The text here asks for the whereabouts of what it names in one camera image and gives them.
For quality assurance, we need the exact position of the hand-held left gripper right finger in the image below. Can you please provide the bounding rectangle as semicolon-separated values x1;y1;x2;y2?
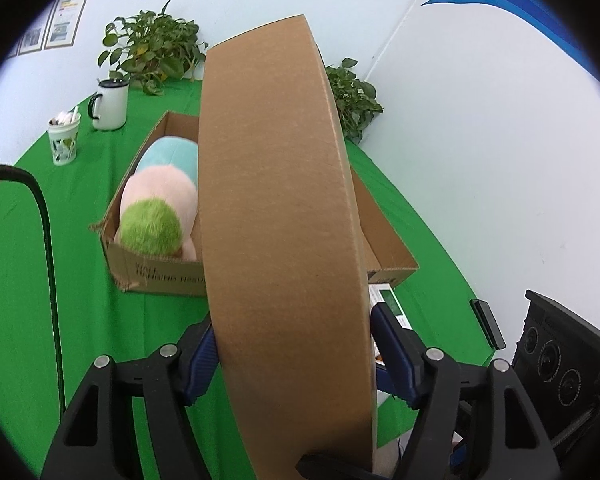
370;302;561;480

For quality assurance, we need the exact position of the large framed wall poster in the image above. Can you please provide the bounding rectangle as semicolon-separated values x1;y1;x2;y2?
45;0;90;50

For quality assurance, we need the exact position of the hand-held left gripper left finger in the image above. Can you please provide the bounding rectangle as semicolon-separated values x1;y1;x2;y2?
40;312;221;480

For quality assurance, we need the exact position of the green tablecloth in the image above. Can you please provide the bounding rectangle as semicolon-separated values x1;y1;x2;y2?
0;77;497;480

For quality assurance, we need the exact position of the small framed wall picture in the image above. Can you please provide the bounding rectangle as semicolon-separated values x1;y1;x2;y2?
18;10;46;57

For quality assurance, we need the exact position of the small potted green plant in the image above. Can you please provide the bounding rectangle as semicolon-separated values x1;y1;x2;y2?
325;57;384;144

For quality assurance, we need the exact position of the large potted green plant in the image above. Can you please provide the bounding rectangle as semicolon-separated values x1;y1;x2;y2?
97;0;209;96

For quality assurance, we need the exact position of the white mug with black handle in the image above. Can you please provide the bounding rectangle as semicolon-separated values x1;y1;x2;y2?
88;79;129;132

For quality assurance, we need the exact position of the pastel plush toy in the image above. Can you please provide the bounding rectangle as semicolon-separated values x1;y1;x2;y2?
114;136;199;261

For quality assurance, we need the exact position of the leaf-print paper cup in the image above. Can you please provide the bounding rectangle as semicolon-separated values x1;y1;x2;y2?
48;106;82;166

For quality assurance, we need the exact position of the thick black cable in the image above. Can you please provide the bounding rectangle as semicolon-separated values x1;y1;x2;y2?
0;164;66;411

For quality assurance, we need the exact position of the blue wall decal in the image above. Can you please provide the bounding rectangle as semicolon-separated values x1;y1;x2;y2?
422;0;597;77

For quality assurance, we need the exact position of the white green printed box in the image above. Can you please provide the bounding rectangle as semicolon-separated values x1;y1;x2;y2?
369;284;413;363

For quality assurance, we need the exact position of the long cardboard box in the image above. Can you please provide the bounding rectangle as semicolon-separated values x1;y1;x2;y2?
197;14;379;480

